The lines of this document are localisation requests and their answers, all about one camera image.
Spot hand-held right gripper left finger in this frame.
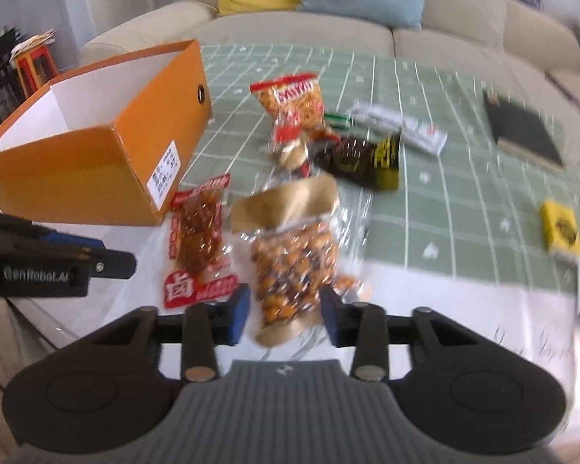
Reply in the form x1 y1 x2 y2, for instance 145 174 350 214
91 284 251 382

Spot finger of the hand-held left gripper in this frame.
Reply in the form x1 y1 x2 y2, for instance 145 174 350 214
0 209 105 252
80 247 137 282

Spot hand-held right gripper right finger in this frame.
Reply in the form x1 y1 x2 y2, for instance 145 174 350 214
319 286 469 382

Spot kraft and clear peanut bag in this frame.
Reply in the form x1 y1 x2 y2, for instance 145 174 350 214
229 174 368 348

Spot orange cardboard box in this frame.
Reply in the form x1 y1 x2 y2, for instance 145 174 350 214
0 39 212 227

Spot red braised meat packet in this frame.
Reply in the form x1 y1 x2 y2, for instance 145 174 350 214
162 173 237 310

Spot small green packet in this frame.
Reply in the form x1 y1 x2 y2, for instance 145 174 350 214
324 112 356 129

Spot white snack packet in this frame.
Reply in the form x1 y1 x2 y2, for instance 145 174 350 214
350 101 448 156

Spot black yellow snack packet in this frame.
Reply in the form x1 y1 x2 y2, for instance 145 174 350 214
314 128 402 190

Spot small clear red-label packet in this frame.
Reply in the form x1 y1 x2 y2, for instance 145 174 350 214
270 123 315 177

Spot red stool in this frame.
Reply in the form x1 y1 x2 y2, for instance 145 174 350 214
14 46 59 97

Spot green checkered tablecloth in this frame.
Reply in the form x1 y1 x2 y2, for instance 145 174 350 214
174 43 580 300

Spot stack of papers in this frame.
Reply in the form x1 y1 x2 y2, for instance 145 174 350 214
10 31 56 59

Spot red orange snack packet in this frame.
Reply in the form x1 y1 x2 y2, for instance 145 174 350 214
250 72 326 143

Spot small yellow box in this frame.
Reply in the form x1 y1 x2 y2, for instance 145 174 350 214
540 199 580 257

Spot black notebook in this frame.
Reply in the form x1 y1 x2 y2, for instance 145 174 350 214
482 89 566 175

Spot beige sofa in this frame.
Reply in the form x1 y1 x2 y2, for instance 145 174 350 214
80 0 580 121

